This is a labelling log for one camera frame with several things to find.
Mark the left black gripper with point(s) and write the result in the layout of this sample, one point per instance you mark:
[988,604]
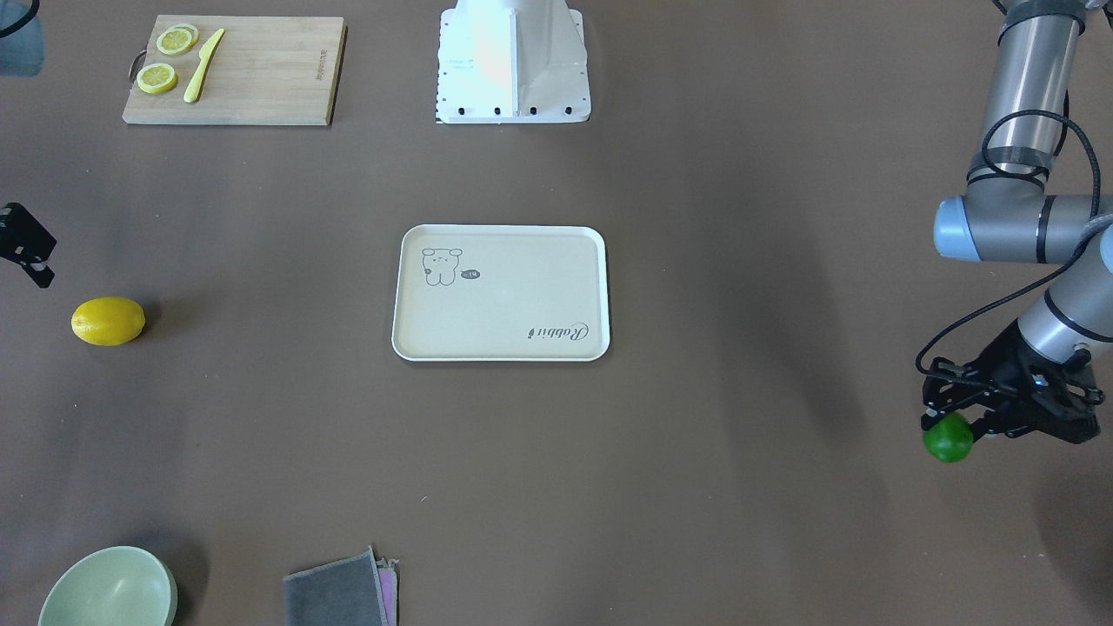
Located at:
[1006,358]

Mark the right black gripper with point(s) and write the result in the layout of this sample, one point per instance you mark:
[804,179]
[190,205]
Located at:
[21,236]

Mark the green lime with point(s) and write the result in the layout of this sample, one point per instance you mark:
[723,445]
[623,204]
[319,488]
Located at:
[951,439]

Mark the yellow lemon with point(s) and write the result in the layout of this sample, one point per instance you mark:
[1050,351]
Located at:
[108,321]

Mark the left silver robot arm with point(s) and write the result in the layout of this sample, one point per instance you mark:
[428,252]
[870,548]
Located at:
[1033,195]

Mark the beige rabbit print tray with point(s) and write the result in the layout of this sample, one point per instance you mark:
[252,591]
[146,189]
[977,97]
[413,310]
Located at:
[502,293]

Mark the lemon slice lower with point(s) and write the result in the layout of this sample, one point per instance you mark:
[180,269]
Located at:
[156,78]

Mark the lemon slice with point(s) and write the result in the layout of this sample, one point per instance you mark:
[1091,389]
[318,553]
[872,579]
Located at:
[156,78]
[177,39]

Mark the yellow plastic knife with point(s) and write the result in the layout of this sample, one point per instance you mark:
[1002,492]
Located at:
[197,80]

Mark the lemon slice upper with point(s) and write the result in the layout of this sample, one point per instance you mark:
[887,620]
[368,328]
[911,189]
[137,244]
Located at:
[177,39]

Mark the bamboo cutting board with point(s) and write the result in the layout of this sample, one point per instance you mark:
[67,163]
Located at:
[281,71]

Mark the light green bowl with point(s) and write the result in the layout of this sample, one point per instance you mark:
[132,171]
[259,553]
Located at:
[120,585]

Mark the grey folded cloth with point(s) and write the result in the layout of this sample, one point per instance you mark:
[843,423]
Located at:
[345,592]

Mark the pink folded cloth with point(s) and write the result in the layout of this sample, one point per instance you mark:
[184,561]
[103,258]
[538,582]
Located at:
[390,585]

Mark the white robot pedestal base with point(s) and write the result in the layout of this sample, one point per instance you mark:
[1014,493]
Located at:
[512,62]

